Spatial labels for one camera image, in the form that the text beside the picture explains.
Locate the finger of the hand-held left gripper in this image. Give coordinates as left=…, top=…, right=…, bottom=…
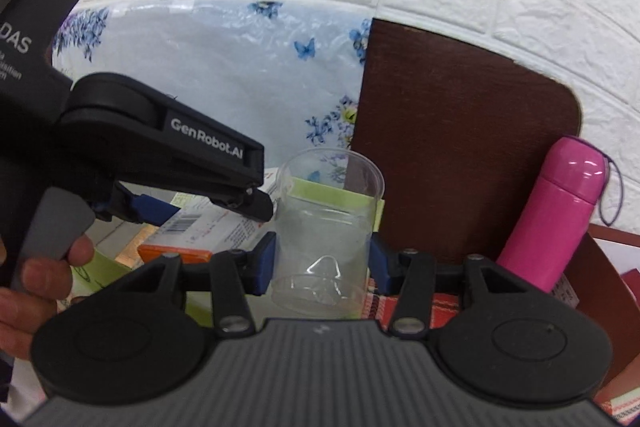
left=210, top=184, right=275, bottom=224
left=92, top=182, right=182, bottom=228

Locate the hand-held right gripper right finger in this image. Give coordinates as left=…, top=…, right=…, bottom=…
left=369, top=233, right=543, bottom=338

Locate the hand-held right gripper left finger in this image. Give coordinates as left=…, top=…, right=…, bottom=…
left=97, top=231, right=277, bottom=339

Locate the white box with barcode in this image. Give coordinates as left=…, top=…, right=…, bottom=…
left=159, top=168, right=279, bottom=253

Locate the clear plastic cup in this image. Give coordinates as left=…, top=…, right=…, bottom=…
left=271, top=148, right=386, bottom=319

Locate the light green storage box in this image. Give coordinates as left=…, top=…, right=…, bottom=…
left=60, top=177, right=387, bottom=328

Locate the person's left hand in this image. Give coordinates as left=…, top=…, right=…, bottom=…
left=0, top=234, right=96, bottom=360

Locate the orange box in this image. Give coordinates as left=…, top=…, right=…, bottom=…
left=139, top=243, right=213, bottom=264

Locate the red plaid cloth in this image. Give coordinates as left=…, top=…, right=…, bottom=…
left=360, top=289, right=640, bottom=427

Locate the floral plastic pillow bag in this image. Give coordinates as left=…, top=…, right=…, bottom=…
left=50, top=0, right=373, bottom=188

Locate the dark brown wooden headboard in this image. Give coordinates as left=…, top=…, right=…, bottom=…
left=350, top=18, right=583, bottom=265

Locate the pink thermos bottle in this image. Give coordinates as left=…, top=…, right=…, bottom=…
left=495, top=136, right=610, bottom=295

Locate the brown paper bag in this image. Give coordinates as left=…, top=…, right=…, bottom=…
left=565, top=227, right=640, bottom=383

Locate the thin bottle strap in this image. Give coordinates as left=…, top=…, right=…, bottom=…
left=597, top=154, right=625, bottom=228

